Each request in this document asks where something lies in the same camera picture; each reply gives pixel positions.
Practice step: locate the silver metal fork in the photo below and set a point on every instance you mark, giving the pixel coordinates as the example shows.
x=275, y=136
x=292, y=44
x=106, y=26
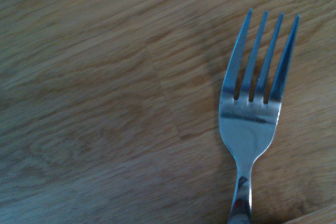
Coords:
x=249, y=129

